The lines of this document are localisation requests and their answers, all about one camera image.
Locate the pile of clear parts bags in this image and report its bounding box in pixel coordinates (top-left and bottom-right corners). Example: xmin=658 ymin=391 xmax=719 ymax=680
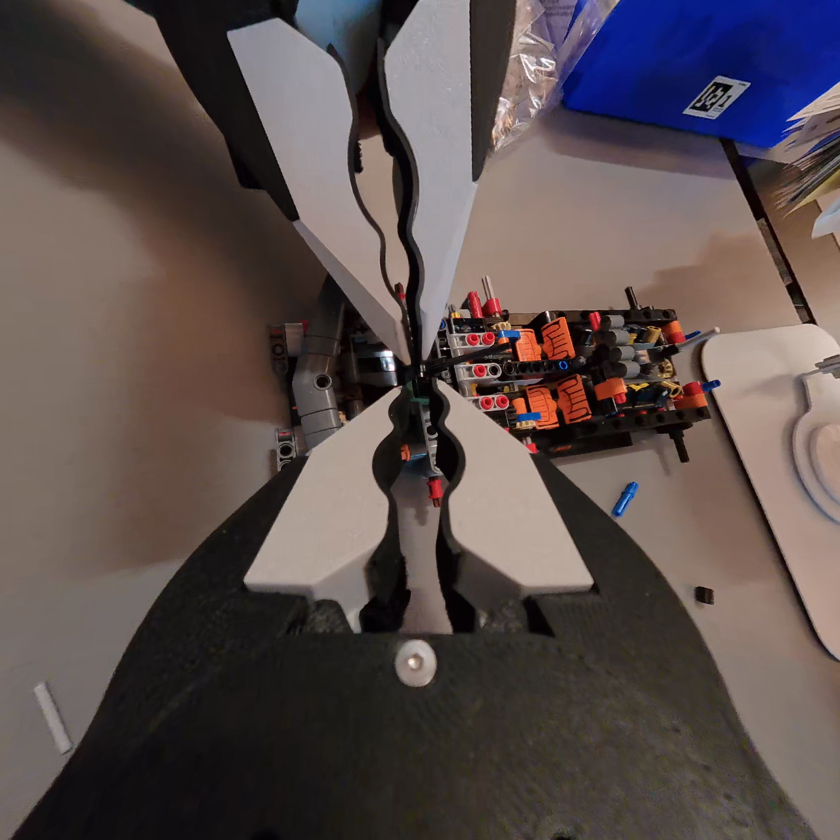
xmin=492 ymin=0 xmax=618 ymax=152

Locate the blue parts bin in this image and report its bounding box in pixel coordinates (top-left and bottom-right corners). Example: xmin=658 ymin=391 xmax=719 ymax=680
xmin=561 ymin=0 xmax=840 ymax=148

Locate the lego instruction booklet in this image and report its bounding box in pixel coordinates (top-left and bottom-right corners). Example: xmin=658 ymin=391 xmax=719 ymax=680
xmin=781 ymin=88 xmax=840 ymax=217

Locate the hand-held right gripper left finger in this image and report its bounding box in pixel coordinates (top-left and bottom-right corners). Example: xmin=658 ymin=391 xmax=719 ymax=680
xmin=244 ymin=381 xmax=411 ymax=634

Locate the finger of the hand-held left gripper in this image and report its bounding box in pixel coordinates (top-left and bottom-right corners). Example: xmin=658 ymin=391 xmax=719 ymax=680
xmin=226 ymin=16 xmax=413 ymax=368
xmin=377 ymin=0 xmax=483 ymax=368

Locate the small white tube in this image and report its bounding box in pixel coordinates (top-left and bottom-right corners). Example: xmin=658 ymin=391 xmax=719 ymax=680
xmin=34 ymin=682 xmax=74 ymax=756

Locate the partly built lego car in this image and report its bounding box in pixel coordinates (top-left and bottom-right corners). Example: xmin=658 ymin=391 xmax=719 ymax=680
xmin=269 ymin=276 xmax=723 ymax=506

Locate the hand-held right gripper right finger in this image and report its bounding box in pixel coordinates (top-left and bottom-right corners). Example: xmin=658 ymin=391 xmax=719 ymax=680
xmin=433 ymin=379 xmax=595 ymax=634

